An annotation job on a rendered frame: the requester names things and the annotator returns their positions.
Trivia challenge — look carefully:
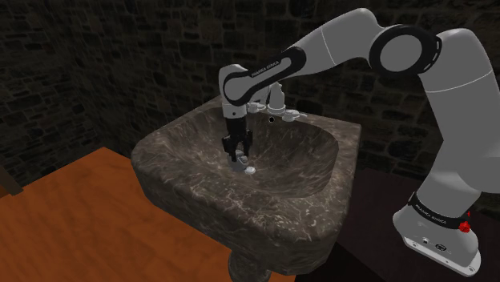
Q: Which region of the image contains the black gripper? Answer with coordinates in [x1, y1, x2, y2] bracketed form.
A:
[221, 116, 254, 163]

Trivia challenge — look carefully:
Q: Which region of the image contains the small white grey object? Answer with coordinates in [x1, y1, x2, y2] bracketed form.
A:
[229, 154, 257, 175]

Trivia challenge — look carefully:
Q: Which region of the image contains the dark robot stand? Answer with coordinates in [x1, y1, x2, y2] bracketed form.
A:
[294, 167, 500, 282]

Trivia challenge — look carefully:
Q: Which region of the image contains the dark marble pedestal sink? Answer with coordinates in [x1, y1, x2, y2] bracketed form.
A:
[130, 95, 362, 282]

